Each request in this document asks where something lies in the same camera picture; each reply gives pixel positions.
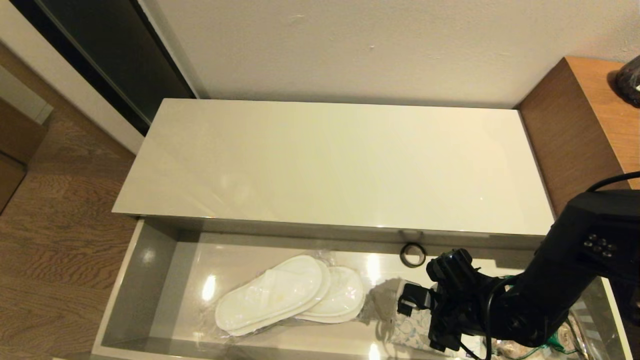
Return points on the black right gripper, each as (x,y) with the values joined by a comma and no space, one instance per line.
(447,322)

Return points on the tissue pack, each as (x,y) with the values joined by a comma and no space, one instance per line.
(412,330)

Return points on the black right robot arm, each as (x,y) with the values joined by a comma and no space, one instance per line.
(575,260)

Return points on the snack bag with green label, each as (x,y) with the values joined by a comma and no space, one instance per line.
(560,345)

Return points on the white slippers in plastic bag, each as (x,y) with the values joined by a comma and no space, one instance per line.
(280,295)

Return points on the brown wooden side cabinet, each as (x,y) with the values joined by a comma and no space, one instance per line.
(575,140)

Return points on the dark round ornament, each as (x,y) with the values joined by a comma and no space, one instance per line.
(629,82)

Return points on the dark sliding door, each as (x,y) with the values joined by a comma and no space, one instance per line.
(115,60)

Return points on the brown wooden furniture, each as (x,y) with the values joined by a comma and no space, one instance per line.
(15,135)

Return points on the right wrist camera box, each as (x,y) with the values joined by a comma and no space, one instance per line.
(414,297)

